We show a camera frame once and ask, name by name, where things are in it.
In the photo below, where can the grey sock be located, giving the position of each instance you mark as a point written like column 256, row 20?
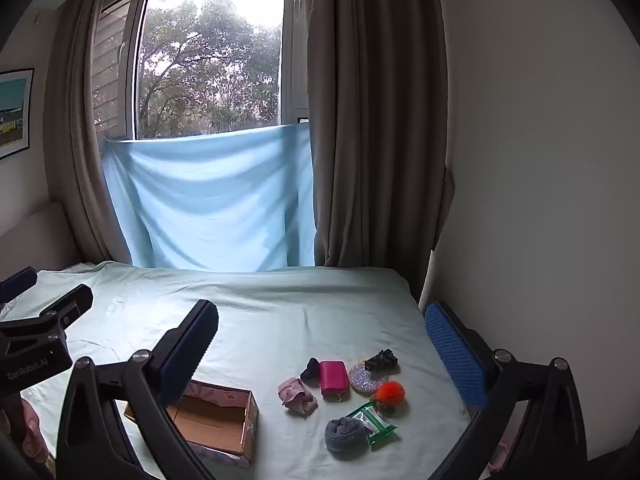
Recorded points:
column 345, row 437

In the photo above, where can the light green bed sheet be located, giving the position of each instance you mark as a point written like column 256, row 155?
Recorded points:
column 300, row 310

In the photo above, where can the printed cardboard box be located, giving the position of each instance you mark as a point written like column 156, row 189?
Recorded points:
column 215, row 420

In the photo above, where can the pink cloth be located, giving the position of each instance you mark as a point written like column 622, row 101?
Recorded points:
column 297, row 395

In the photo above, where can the person's left hand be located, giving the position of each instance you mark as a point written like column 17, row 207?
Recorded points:
column 36, row 430

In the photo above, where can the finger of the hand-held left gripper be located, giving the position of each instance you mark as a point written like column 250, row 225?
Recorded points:
column 20, row 282
column 75, row 301

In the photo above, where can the pink object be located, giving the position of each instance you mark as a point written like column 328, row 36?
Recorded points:
column 501, row 455

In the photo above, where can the wall poster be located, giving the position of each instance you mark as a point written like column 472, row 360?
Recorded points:
column 12, row 110

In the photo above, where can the pink zip pouch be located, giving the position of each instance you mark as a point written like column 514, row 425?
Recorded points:
column 333, row 377

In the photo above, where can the narrow beige curtain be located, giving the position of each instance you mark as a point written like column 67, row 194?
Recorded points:
column 75, row 160

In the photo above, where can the round yellow grey sponge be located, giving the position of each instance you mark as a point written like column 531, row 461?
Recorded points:
column 361, row 381

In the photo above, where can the green wet wipes packet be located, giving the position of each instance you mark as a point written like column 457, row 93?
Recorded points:
column 376, row 422

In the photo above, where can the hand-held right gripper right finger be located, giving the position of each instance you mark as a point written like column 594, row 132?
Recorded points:
column 456, row 357

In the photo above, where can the window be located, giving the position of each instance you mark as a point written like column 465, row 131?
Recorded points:
column 210, row 60

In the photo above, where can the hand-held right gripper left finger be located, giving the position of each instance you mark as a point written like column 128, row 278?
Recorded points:
column 187, row 355

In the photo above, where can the wide beige curtain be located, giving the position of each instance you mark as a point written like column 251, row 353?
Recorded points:
column 375, row 135

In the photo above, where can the orange pom-pom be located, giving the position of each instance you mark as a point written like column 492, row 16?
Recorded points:
column 390, row 392

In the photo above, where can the light blue hanging cloth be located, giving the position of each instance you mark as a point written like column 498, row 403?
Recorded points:
column 210, row 200

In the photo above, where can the small black cloth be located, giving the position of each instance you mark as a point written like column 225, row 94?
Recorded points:
column 310, row 371

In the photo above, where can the white padded headboard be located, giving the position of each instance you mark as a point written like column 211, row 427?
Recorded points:
column 30, row 235

